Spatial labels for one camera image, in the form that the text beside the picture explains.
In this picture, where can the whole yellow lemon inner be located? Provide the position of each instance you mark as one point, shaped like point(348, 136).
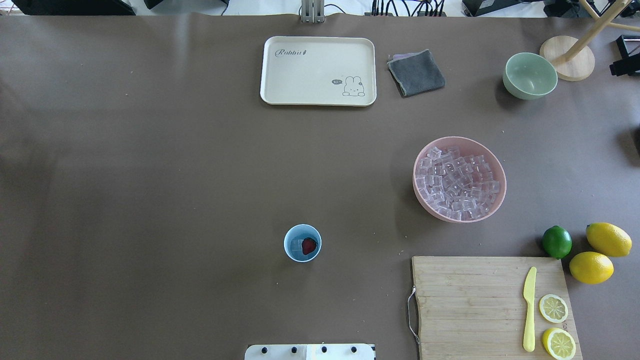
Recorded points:
point(591, 267)

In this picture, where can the whole yellow lemon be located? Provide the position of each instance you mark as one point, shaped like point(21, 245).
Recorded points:
point(591, 267)
point(609, 239)

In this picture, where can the wooden stand round base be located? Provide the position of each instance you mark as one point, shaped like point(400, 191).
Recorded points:
point(571, 57)

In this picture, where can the light blue plastic cup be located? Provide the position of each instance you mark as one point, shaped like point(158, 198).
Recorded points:
point(301, 231)

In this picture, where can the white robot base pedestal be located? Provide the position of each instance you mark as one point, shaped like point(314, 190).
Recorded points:
point(311, 351)

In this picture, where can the lemon slice on board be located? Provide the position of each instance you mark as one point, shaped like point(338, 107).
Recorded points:
point(553, 308)

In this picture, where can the pale green bowl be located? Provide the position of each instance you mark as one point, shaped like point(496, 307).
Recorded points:
point(529, 76)

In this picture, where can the cream rabbit serving tray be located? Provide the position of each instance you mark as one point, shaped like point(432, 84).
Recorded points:
point(318, 71)

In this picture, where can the yellow plastic knife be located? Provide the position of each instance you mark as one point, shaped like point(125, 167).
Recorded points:
point(528, 294)

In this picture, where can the whole yellow lemon outer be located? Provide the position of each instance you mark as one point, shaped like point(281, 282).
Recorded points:
point(609, 239)

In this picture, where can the pink bowl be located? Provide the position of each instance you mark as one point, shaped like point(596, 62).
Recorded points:
point(425, 205)

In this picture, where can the lemon half near board corner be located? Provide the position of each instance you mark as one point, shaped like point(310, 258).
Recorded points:
point(559, 344)

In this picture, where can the red strawberry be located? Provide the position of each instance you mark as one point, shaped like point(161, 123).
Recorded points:
point(309, 246)

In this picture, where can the grey folded cloth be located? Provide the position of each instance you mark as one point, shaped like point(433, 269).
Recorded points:
point(416, 72)

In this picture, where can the green lime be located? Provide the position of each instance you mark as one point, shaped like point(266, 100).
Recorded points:
point(557, 242)

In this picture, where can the wooden cutting board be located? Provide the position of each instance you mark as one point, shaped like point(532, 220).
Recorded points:
point(472, 308)

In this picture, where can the clear ice cube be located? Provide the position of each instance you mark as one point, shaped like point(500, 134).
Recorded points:
point(296, 245)

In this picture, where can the pile of clear ice cubes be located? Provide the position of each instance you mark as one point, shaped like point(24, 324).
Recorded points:
point(457, 182)

